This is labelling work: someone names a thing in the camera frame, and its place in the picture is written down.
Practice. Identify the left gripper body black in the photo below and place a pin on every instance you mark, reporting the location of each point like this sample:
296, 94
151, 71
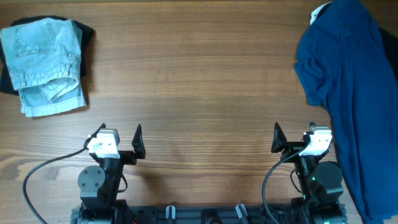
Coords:
116, 164

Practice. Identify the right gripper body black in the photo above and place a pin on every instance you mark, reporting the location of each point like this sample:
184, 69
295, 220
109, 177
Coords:
303, 162

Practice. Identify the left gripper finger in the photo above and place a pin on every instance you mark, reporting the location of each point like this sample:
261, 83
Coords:
91, 136
138, 144

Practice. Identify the blue polo shirt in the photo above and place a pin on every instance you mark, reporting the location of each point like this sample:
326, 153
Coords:
342, 66

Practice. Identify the white t-shirt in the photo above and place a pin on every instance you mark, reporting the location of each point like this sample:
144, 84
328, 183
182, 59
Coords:
318, 12

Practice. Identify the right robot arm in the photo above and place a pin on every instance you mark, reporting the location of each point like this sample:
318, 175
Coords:
320, 181

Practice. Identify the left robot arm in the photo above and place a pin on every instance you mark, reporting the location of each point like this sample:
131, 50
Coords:
99, 185

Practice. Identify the folded light blue jeans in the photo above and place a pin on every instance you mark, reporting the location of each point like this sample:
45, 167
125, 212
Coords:
44, 63

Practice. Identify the folded black garment under jeans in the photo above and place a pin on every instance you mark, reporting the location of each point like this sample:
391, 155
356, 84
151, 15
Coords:
87, 33

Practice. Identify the black garment at right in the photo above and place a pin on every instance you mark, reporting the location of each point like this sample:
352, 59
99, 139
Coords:
390, 43

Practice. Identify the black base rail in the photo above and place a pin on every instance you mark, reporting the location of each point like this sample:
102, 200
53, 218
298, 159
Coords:
282, 213

